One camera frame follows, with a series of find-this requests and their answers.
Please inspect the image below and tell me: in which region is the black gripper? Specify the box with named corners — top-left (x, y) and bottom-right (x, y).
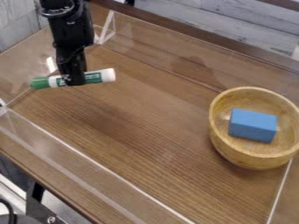
top-left (45, 1), bottom-right (94, 86)

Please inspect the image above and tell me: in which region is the clear acrylic corner bracket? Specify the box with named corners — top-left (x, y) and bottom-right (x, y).
top-left (93, 10), bottom-right (116, 46)

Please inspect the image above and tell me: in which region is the black table leg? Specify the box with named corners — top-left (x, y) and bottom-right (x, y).
top-left (26, 182), bottom-right (44, 210)

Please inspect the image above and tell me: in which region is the black metal base plate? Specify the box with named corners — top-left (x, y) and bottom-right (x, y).
top-left (25, 200), bottom-right (68, 224)

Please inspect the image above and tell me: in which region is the brown wooden bowl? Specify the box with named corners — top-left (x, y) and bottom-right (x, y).
top-left (208, 87), bottom-right (299, 170)

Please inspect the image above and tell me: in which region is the blue foam block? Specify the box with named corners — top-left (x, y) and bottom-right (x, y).
top-left (228, 108), bottom-right (277, 143)

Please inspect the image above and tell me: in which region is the green Expo marker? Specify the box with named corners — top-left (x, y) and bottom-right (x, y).
top-left (29, 68), bottom-right (116, 90)

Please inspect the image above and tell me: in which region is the black cable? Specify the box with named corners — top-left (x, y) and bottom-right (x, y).
top-left (0, 199), bottom-right (17, 224)

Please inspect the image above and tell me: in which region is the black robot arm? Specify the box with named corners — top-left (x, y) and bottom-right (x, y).
top-left (40, 0), bottom-right (94, 86)

